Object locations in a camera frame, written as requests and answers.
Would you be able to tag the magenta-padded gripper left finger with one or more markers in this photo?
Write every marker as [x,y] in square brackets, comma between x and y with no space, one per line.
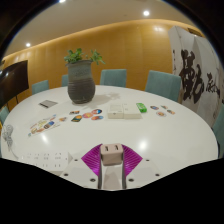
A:
[90,160]

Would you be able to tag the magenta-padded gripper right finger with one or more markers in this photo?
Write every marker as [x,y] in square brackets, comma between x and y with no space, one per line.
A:
[132,160]

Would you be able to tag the small white charger block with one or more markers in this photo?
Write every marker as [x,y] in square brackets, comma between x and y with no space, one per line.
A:
[112,154]

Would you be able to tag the white power strip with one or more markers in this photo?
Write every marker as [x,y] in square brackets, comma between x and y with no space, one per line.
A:
[46,160]

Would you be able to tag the dark sunset picture card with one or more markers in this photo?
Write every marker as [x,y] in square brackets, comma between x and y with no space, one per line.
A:
[76,118]

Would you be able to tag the round orange pink sticker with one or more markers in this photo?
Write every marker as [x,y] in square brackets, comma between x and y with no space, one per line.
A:
[87,115]

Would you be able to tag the flat white box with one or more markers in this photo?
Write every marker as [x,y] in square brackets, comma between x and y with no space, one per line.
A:
[115,111]
[132,111]

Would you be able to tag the small orange picture card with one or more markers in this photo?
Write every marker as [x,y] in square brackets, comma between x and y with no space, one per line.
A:
[63,119]

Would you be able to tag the small dark picture card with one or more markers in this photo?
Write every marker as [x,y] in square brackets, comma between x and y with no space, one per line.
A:
[74,112]

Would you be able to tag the small green case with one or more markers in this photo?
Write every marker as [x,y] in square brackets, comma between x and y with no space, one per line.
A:
[141,107]

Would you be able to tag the small round orange sticker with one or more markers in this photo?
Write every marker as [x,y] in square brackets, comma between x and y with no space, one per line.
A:
[160,113]

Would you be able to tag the small blue oval sticker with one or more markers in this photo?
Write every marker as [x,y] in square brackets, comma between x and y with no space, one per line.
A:
[154,107]

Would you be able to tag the colourful sticker sheet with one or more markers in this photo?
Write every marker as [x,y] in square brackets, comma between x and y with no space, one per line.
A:
[44,125]

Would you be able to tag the small red orange sticker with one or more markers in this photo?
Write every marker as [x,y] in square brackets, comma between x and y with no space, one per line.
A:
[171,111]

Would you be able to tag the small pale sticker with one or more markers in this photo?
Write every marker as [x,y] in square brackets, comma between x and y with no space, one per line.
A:
[164,107]

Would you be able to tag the grey ribbed potted plant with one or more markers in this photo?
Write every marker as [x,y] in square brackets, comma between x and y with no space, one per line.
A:
[81,85]

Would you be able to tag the group of teal chairs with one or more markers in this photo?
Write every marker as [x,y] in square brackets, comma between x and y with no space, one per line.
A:
[163,85]

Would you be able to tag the white calligraphy folding screen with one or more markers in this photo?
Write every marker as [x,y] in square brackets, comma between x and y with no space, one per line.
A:
[196,76]

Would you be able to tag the group of ceiling lights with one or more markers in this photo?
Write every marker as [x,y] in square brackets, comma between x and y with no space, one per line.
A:
[146,13]

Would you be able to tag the black wall television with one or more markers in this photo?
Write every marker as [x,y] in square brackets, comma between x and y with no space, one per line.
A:
[13,81]

